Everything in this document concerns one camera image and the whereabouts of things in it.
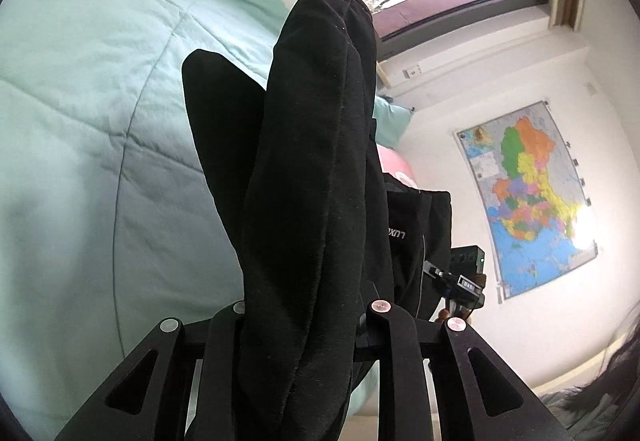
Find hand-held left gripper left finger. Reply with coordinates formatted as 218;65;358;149
55;301;251;441

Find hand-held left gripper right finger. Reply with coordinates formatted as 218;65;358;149
350;299;571;441

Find black garment with grey stripe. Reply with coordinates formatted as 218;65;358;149
181;0;453;441

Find pink pillow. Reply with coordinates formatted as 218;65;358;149
375;144;422;190

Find person's dark hair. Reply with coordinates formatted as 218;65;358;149
565;321;633;424

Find light green pillow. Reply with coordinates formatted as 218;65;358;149
374;93;417;158

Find beige window ledge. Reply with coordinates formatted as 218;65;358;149
376;60;397;90

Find light green comforter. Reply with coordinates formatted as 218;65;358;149
0;0;401;422

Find colourful wall map poster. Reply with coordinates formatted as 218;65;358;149
454;100;600;305

